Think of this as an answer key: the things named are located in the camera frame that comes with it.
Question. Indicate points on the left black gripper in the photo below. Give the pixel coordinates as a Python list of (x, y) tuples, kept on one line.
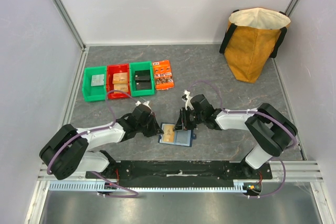
[(155, 129)]

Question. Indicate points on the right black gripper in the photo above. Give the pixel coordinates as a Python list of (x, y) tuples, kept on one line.
[(186, 119)]

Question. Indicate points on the blue card holder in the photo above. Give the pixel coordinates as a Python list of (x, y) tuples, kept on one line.
[(182, 138)]

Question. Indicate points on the gold credit card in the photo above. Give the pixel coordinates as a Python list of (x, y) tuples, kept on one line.
[(169, 134)]

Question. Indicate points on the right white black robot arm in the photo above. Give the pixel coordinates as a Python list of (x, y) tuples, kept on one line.
[(273, 132)]

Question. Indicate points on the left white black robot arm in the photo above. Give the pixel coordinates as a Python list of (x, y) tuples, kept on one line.
[(70, 148)]

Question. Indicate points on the lower gold card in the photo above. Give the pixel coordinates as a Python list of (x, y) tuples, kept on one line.
[(118, 88)]

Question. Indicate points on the upper black card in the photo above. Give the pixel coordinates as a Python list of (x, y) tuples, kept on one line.
[(142, 75)]

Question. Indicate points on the silver card in bin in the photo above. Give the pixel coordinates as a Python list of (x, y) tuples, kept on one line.
[(98, 80)]

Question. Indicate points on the orange blister pack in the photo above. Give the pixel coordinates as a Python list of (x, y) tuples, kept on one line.
[(163, 77)]

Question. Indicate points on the right green bin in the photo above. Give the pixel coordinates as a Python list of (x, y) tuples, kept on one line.
[(136, 66)]

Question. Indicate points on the green bin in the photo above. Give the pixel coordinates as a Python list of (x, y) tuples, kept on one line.
[(136, 66), (93, 94)]

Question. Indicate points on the red bin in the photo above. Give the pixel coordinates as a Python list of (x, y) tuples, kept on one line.
[(111, 69)]

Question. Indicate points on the left green bin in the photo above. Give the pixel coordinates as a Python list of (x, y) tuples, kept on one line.
[(93, 94)]

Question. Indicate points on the yellow tote bag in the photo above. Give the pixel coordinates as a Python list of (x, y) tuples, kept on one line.
[(252, 37)]

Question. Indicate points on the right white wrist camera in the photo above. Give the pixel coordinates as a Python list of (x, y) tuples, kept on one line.
[(187, 100)]

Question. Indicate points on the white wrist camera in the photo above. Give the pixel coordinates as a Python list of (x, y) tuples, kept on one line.
[(146, 103), (187, 100)]

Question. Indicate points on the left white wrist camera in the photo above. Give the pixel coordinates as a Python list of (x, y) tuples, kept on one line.
[(146, 103)]

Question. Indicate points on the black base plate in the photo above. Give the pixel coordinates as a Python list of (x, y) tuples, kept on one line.
[(127, 170)]

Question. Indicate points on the aluminium frame rail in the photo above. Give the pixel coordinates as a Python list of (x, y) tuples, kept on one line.
[(285, 171)]

